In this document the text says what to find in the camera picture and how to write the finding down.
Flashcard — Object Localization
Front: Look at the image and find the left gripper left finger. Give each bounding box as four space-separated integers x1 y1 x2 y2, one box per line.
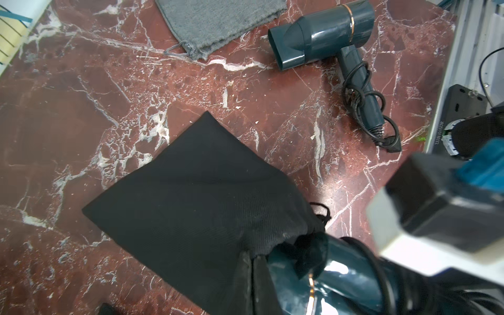
224 251 252 314

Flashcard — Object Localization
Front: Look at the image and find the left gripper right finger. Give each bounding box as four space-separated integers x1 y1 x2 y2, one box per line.
253 255 274 314

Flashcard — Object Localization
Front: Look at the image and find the plain black drawstring pouch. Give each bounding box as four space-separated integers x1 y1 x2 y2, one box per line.
83 112 324 314

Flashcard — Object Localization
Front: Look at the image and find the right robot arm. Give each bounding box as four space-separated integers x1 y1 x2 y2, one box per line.
451 113 503 158

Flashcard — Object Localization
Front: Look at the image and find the grey hair dryer pouch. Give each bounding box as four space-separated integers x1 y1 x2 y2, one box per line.
156 0 287 60

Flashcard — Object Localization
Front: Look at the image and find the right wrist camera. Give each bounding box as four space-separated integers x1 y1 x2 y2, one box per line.
366 138 503 285

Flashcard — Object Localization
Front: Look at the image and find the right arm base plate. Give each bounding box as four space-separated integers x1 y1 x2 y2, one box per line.
424 84 488 156

